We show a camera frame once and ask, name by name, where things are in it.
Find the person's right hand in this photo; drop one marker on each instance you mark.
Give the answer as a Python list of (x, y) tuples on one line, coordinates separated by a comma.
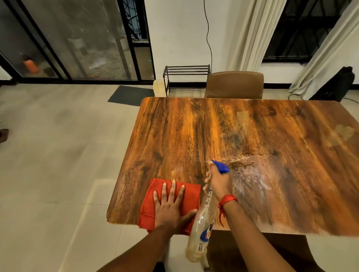
[(221, 183)]

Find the person's left hand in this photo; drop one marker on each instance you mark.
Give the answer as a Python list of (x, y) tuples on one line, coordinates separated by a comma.
[(168, 214)]

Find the person's left middle finger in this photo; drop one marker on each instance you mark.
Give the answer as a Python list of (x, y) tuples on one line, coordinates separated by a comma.
[(173, 190)]

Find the person's left little finger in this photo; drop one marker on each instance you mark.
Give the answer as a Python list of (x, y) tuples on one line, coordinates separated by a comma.
[(156, 198)]

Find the person's right fingers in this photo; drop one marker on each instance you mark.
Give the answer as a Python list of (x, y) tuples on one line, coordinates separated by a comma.
[(208, 176)]

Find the person's left thumb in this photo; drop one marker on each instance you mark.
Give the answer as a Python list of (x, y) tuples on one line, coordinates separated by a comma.
[(190, 213)]

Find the red cleaning cloth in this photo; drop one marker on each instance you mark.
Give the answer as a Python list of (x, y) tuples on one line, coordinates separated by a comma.
[(190, 196)]

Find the clear spray bottle blue nozzle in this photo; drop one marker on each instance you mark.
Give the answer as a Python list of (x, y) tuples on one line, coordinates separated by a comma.
[(202, 227)]

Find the person's right forearm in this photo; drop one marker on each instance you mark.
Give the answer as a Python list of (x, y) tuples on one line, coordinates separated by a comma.
[(252, 241)]

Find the person's left forearm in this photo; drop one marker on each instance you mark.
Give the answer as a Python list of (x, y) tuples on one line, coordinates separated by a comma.
[(140, 252)]

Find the red thread wristband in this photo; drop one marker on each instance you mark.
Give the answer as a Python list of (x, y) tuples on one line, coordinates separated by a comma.
[(227, 199)]

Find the white slatted plastic object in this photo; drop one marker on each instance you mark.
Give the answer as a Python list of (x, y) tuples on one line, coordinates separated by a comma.
[(159, 88)]

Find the dark grey door mat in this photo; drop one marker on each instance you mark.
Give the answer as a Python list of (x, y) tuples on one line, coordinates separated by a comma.
[(129, 95)]

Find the black metal shoe rack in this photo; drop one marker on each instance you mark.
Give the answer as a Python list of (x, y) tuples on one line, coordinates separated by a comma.
[(186, 67)]

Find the cream curtain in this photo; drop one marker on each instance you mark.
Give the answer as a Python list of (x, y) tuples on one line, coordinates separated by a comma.
[(255, 33), (322, 61)]

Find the black bag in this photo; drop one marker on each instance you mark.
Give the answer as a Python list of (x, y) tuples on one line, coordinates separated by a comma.
[(336, 84)]

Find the black framed sliding glass door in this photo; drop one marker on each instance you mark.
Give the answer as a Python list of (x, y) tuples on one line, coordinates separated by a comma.
[(84, 42)]

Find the window with black grille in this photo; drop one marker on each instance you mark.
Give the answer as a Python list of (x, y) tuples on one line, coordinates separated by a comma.
[(303, 30)]

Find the orange bottle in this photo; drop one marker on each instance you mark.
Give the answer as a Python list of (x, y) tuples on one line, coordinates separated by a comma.
[(30, 66)]

